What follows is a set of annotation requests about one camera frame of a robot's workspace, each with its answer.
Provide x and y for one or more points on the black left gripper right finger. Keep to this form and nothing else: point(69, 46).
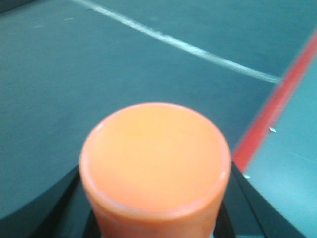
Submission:
point(244, 213)

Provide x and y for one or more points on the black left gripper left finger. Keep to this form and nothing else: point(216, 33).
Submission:
point(62, 211)

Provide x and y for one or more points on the dark brown cylindrical capacitor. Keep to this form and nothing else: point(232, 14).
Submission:
point(155, 170)

